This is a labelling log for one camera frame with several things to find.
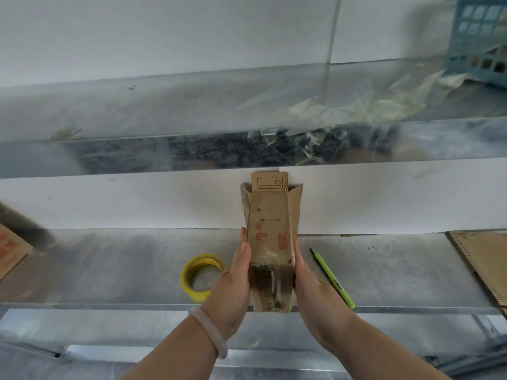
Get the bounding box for person's right hand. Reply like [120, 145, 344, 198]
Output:
[292, 237, 357, 351]

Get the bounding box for pile of clear tape scraps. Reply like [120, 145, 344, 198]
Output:
[236, 63, 472, 167]

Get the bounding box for red-lettered cardboard box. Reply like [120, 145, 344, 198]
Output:
[240, 171, 304, 314]

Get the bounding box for small crumpled tape scrap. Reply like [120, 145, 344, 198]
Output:
[50, 127, 83, 141]

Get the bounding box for pile of assorted small items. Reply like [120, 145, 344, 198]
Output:
[469, 47, 507, 74]

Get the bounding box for person's left hand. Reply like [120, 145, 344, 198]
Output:
[200, 227, 253, 341]

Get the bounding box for green utility knife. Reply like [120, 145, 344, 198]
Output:
[309, 248, 356, 310]

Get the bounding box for plain perforated cardboard box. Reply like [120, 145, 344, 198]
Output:
[446, 230, 507, 317]

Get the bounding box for blue plastic basket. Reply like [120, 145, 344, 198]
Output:
[445, 0, 507, 90]

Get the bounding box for yellow tape roll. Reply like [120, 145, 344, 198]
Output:
[180, 254, 226, 303]

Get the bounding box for white-labelled cardboard box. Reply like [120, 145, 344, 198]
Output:
[0, 223, 34, 281]

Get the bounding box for white bangle bracelet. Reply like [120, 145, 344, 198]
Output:
[188, 306, 229, 360]

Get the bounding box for person's right forearm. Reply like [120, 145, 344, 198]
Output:
[321, 310, 452, 380]

